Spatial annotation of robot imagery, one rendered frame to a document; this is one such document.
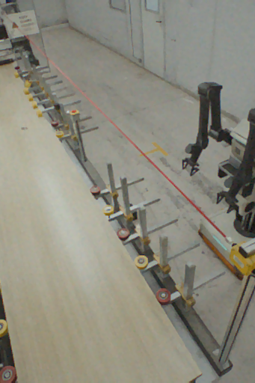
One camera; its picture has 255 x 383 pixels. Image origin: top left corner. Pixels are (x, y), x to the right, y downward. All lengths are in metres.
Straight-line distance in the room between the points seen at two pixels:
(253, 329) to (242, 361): 0.27
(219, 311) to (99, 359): 1.36
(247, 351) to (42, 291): 1.57
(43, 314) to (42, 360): 0.23
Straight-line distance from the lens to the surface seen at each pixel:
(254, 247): 0.88
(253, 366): 2.56
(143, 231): 1.92
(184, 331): 1.89
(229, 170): 2.20
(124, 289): 1.69
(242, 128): 2.07
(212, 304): 2.69
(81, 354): 1.59
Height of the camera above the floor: 2.36
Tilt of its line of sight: 41 degrees down
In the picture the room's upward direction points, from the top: 7 degrees counter-clockwise
